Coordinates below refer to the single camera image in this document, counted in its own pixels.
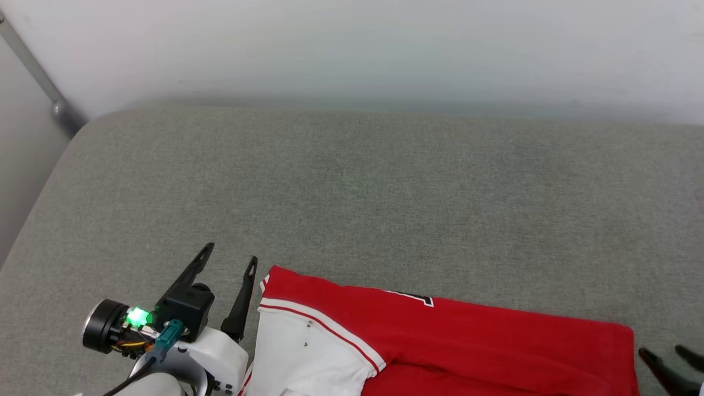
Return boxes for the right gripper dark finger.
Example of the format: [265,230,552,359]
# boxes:
[638,348,704,396]
[675,344,704,372]

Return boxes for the grey metal pipe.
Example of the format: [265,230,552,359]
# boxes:
[0,10,89,139]

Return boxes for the grey fabric sofa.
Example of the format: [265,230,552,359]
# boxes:
[0,104,704,396]

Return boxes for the black cable with teal plug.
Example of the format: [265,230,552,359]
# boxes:
[103,320,184,396]

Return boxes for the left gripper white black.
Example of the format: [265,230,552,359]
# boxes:
[82,242,259,396]

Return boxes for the red and white shirt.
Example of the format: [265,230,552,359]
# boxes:
[236,266,642,396]

